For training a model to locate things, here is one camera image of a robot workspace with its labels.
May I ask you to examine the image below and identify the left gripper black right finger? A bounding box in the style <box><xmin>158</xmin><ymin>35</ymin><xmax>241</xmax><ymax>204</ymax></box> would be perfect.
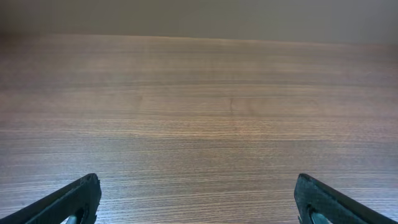
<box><xmin>294</xmin><ymin>173</ymin><xmax>397</xmax><ymax>224</ymax></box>

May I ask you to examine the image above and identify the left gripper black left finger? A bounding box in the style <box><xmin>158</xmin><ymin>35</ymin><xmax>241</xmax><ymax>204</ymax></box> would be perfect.
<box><xmin>1</xmin><ymin>173</ymin><xmax>101</xmax><ymax>224</ymax></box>

